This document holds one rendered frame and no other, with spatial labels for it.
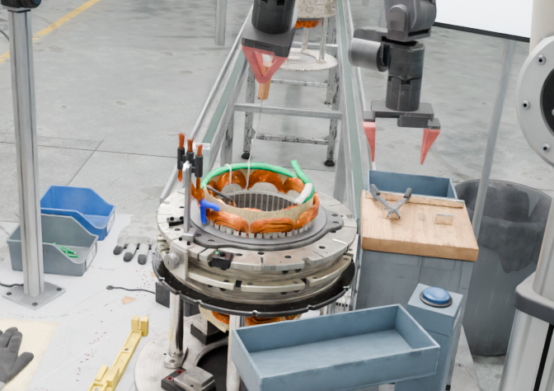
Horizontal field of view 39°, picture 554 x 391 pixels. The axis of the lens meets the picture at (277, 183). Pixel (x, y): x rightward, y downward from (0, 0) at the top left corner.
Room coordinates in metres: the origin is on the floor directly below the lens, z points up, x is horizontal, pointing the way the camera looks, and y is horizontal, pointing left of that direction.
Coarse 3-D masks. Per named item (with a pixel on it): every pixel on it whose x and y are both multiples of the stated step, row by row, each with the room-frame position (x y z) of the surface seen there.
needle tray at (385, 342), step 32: (288, 320) 0.90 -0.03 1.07; (320, 320) 0.91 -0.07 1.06; (352, 320) 0.93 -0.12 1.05; (384, 320) 0.95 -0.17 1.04; (256, 352) 0.88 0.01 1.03; (288, 352) 0.88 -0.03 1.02; (320, 352) 0.89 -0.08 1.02; (352, 352) 0.89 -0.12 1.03; (384, 352) 0.90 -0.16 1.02; (416, 352) 0.85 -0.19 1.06; (256, 384) 0.78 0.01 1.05; (288, 384) 0.78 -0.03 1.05; (320, 384) 0.80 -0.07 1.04; (352, 384) 0.82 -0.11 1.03
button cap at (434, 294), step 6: (426, 288) 1.05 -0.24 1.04; (432, 288) 1.05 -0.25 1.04; (438, 288) 1.05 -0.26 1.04; (426, 294) 1.03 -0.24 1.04; (432, 294) 1.03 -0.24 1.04; (438, 294) 1.03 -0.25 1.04; (444, 294) 1.03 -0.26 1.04; (432, 300) 1.02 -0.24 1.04; (438, 300) 1.02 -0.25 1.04; (444, 300) 1.02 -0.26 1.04
